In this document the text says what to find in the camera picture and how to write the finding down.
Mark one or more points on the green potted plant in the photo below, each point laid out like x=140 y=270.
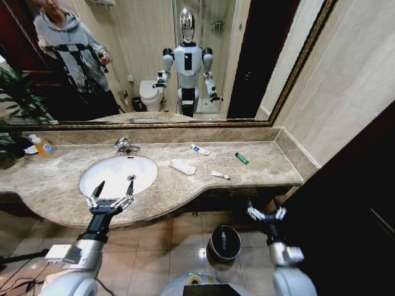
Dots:
x=7 y=154

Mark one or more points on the white oval sink basin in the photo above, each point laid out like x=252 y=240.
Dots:
x=114 y=172

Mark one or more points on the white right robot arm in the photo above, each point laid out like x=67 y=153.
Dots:
x=293 y=277

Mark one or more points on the small white tube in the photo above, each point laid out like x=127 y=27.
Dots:
x=219 y=174

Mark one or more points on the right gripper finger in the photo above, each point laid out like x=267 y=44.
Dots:
x=280 y=213
x=254 y=212

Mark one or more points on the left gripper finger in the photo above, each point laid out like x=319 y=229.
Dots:
x=94 y=197
x=129 y=194

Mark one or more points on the white and blue toothpaste tube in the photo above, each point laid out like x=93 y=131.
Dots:
x=200 y=149

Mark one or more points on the round metal trash bin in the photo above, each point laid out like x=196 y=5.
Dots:
x=216 y=253

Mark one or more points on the green tube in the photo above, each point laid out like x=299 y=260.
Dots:
x=242 y=158

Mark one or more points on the white soap dish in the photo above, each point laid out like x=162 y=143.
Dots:
x=31 y=150

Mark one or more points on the chrome faucet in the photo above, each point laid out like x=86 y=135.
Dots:
x=123 y=146

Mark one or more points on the white robot front shell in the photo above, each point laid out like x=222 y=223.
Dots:
x=197 y=282

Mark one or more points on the dark wooden door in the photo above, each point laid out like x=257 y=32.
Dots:
x=345 y=200

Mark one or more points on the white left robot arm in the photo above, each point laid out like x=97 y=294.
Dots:
x=72 y=279

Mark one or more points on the white tube in bin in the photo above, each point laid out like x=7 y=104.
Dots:
x=223 y=240

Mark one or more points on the white crumpled packet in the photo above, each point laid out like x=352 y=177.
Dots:
x=182 y=167

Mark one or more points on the orange soap bottle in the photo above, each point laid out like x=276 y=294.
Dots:
x=46 y=149

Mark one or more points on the dark framed wall mirror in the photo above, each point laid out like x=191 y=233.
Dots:
x=139 y=46

